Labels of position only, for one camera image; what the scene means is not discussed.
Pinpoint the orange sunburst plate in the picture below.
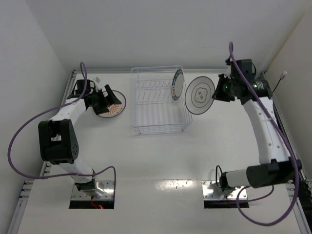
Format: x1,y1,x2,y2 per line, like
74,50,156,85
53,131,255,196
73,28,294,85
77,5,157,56
98,90,127,118

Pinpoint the white wire dish rack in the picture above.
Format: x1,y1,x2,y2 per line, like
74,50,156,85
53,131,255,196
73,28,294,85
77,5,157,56
131,65,193,135

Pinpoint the aluminium table frame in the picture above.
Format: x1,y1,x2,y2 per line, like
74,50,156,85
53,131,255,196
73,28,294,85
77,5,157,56
18,70,301,234

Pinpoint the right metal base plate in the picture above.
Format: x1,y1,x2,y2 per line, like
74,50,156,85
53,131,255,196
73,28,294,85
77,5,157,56
201,180,248,201

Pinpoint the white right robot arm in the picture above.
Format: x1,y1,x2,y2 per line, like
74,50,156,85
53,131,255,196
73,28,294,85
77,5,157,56
212,58,302,191

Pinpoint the green rimmed lettered plate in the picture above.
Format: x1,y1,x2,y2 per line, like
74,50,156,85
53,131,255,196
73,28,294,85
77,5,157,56
171,69,184,100

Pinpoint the white plate with cloud motif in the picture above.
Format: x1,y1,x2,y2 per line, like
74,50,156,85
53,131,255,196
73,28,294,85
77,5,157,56
185,76,215,115

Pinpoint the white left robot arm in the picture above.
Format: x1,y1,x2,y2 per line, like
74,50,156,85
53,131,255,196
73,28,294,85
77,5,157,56
38,79,122,198

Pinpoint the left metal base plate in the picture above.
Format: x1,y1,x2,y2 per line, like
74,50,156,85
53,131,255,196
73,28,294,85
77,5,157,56
71,180,115,201

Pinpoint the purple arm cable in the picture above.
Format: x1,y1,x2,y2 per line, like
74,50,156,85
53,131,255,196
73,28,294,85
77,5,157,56
7,61,117,193
214,41,301,226

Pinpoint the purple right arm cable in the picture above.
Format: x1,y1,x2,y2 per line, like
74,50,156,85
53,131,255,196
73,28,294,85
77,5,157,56
214,41,301,226

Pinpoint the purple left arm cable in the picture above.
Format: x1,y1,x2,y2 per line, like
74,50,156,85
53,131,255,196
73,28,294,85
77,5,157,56
7,61,117,193

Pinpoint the black cable with white plug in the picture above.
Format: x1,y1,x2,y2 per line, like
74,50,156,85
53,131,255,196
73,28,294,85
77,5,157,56
269,71,288,98

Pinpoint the metal base plate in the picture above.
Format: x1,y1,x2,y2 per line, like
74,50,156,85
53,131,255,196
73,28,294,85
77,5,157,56
201,180,248,201
71,180,115,201

